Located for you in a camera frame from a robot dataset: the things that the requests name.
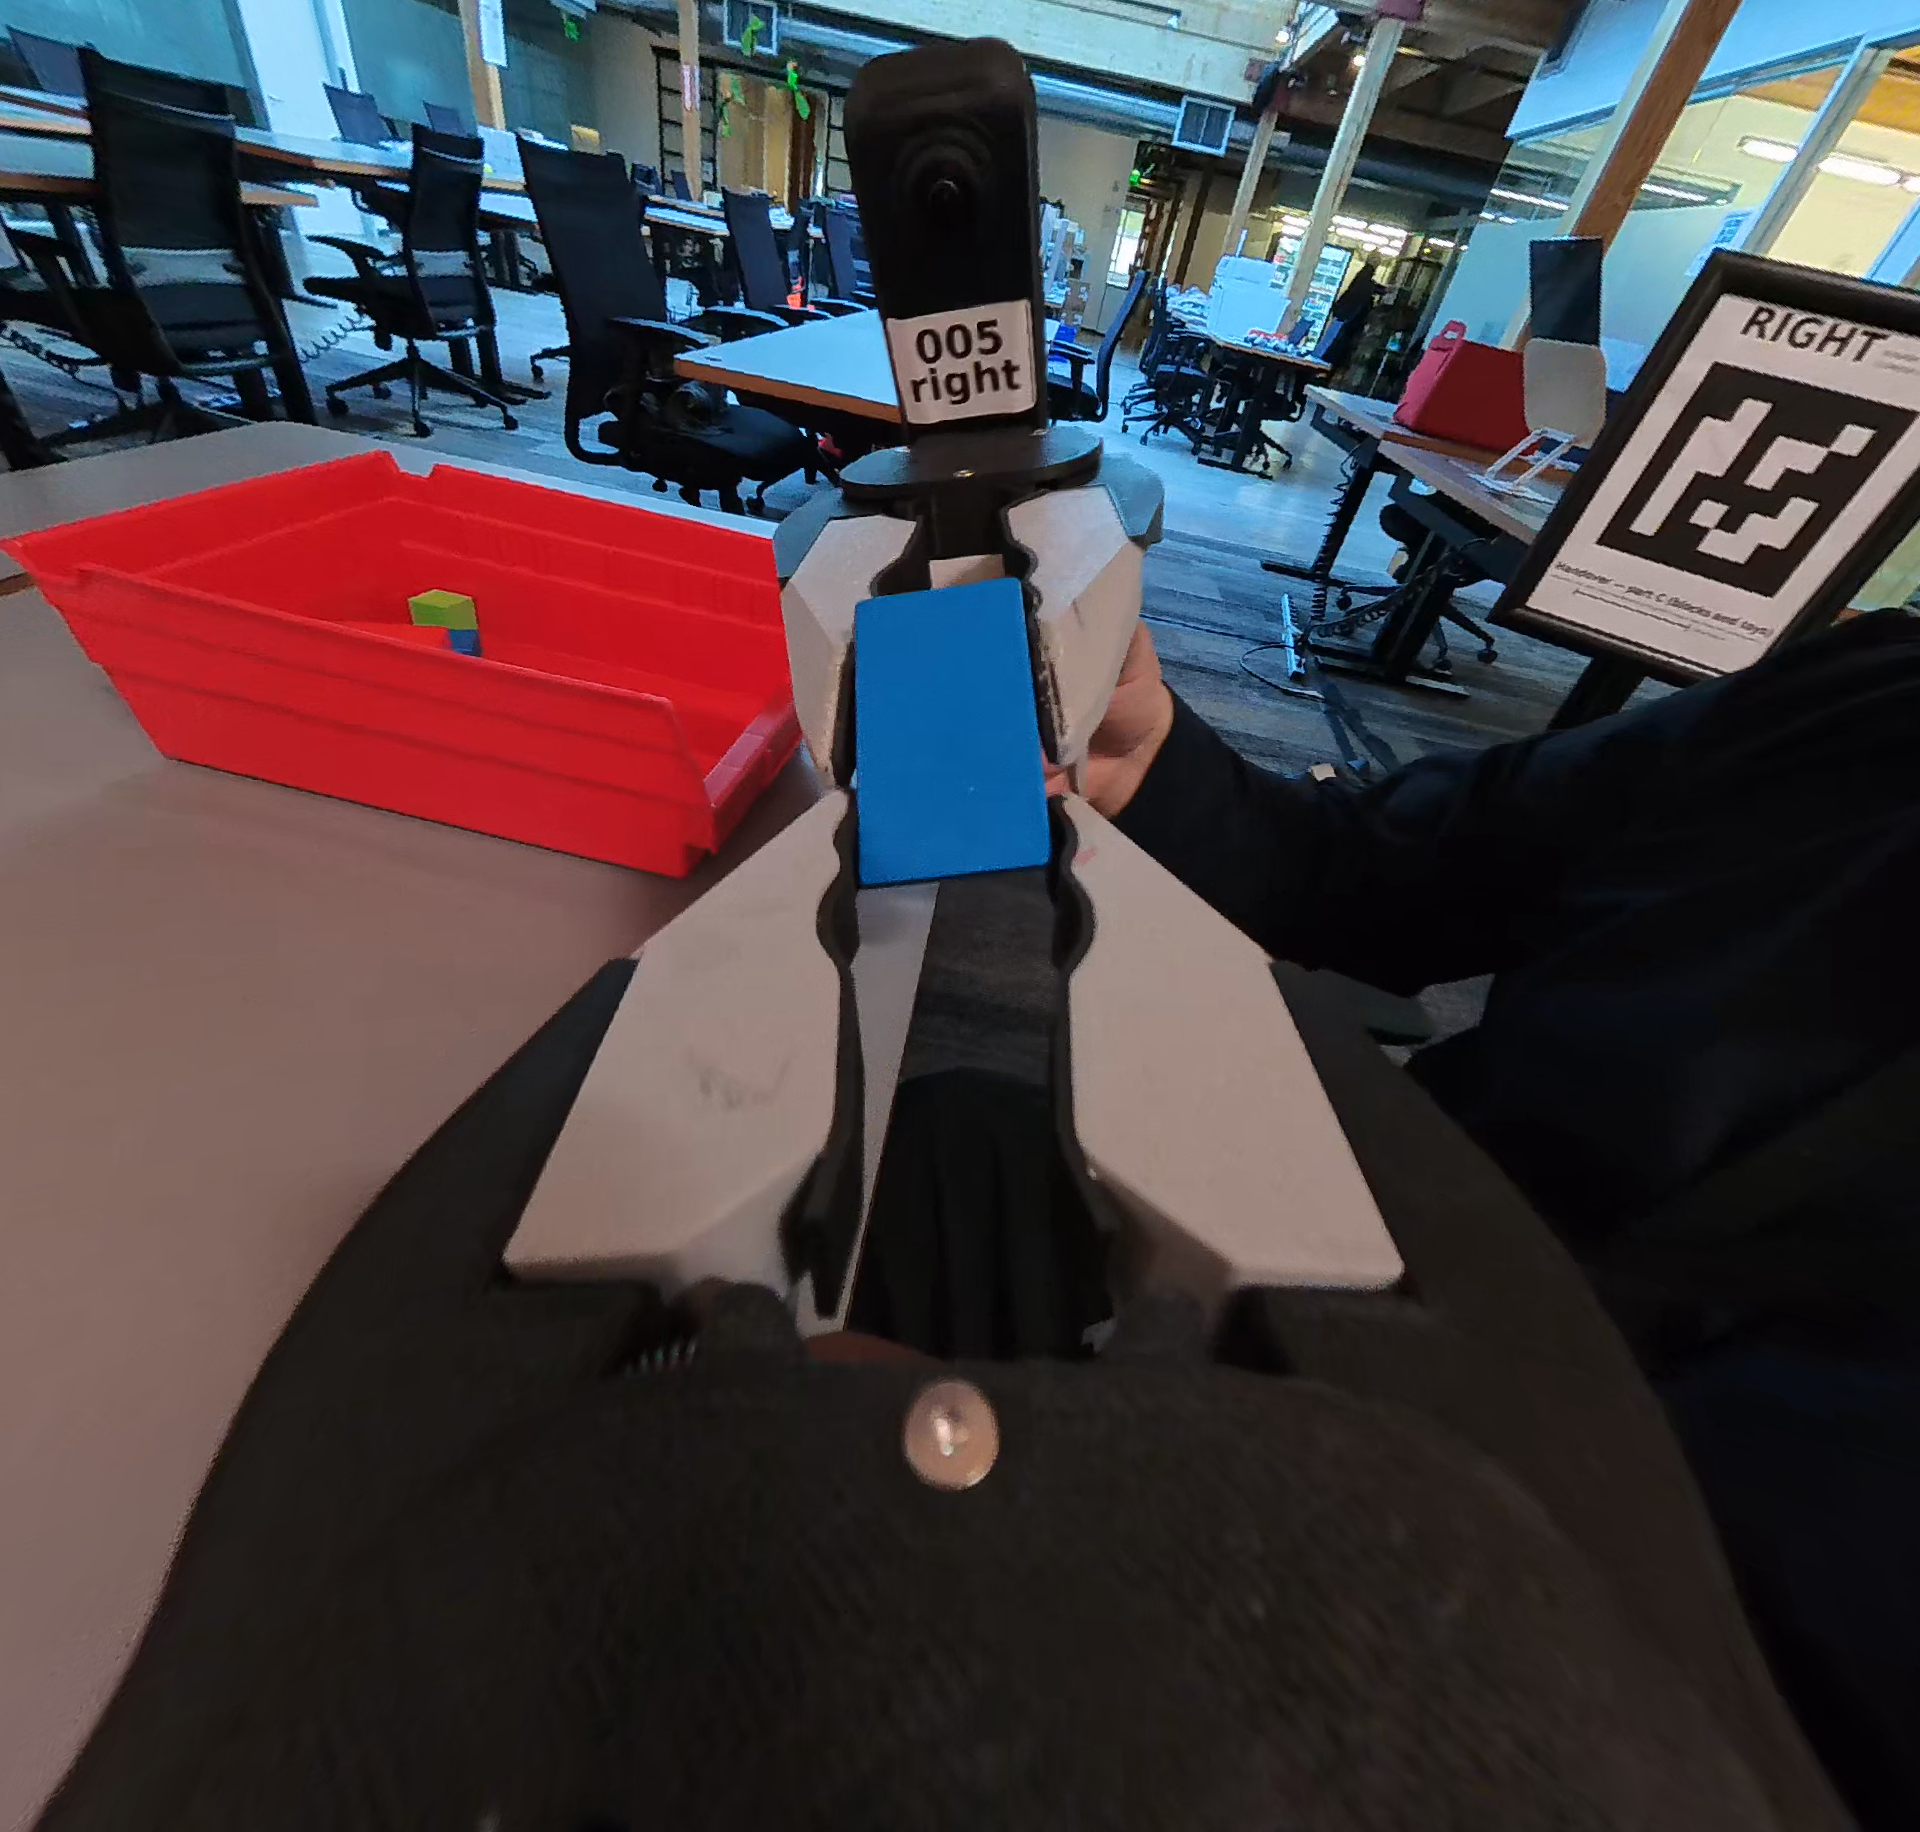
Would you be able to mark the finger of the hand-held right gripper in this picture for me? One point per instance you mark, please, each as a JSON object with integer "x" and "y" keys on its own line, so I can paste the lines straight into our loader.
{"x": 822, "y": 663}
{"x": 1081, "y": 602}

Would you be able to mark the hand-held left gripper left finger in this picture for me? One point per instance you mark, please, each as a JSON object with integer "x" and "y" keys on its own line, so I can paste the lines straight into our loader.
{"x": 705, "y": 1097}

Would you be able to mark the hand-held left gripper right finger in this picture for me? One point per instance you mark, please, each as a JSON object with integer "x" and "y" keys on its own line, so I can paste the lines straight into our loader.
{"x": 1200, "y": 1097}

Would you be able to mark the wide blue block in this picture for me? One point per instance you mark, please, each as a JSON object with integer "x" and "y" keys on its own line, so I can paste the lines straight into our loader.
{"x": 952, "y": 737}

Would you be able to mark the lime green block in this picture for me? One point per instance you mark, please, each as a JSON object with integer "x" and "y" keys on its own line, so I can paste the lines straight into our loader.
{"x": 441, "y": 608}

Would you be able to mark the red plastic bin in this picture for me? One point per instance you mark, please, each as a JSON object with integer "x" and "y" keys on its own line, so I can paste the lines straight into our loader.
{"x": 376, "y": 753}

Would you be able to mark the person's right forearm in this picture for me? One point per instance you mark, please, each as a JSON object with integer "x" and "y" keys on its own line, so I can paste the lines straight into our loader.
{"x": 1501, "y": 842}

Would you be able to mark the person's right hand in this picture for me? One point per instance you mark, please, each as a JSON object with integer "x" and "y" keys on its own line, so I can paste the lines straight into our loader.
{"x": 1132, "y": 728}

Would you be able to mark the white top desk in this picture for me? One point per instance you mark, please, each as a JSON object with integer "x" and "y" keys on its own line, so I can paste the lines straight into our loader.
{"x": 795, "y": 362}

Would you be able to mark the wooden top desk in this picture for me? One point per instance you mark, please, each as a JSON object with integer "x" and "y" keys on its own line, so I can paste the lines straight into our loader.
{"x": 1380, "y": 428}

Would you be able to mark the row of black office chairs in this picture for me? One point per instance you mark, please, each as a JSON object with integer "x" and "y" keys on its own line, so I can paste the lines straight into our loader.
{"x": 601, "y": 258}

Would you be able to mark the red bag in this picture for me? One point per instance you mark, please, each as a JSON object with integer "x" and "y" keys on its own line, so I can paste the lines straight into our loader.
{"x": 1461, "y": 398}

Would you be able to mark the pale board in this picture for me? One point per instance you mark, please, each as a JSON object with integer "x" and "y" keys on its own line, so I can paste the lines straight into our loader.
{"x": 1564, "y": 383}

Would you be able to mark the black flag panel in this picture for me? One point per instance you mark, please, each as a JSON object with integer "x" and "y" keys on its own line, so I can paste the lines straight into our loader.
{"x": 1564, "y": 293}

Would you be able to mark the black framed marker sign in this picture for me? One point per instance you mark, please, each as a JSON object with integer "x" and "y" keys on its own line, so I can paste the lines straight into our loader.
{"x": 1725, "y": 467}

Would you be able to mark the wooden post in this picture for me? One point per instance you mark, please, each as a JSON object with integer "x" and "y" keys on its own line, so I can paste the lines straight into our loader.
{"x": 1665, "y": 77}

